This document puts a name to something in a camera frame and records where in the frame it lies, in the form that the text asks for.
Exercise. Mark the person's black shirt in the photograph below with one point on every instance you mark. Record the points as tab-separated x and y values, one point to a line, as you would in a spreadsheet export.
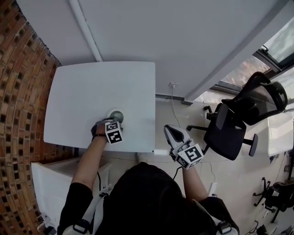
142	197

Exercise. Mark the person's left forearm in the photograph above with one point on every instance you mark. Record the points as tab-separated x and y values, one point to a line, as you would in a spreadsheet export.
89	160

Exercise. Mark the black framed window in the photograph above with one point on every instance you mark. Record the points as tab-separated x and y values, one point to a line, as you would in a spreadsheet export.
282	43

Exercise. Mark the white square table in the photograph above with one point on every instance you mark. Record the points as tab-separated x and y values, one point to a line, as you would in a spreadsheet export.
92	91

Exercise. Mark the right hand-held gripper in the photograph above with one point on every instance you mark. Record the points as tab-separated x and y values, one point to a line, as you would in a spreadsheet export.
191	154

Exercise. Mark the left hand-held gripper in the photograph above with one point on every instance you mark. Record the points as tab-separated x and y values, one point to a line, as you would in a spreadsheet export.
113	133

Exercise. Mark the person's right forearm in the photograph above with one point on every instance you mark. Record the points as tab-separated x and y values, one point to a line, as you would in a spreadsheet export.
194	183

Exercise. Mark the white power strip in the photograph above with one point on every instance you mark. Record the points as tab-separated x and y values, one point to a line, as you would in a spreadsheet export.
212	188

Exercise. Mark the white wall socket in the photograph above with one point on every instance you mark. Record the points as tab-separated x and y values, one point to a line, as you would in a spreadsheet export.
173	84

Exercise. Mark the white wall pipe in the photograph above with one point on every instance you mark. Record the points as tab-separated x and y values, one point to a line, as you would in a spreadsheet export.
88	32

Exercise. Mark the white countertop basin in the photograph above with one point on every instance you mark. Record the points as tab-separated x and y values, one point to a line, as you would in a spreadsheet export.
280	135

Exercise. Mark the white tape roll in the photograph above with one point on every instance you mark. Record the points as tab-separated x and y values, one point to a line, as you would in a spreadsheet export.
109	112

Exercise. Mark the black mesh office chair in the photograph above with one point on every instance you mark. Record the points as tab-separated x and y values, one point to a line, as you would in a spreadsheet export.
225	135

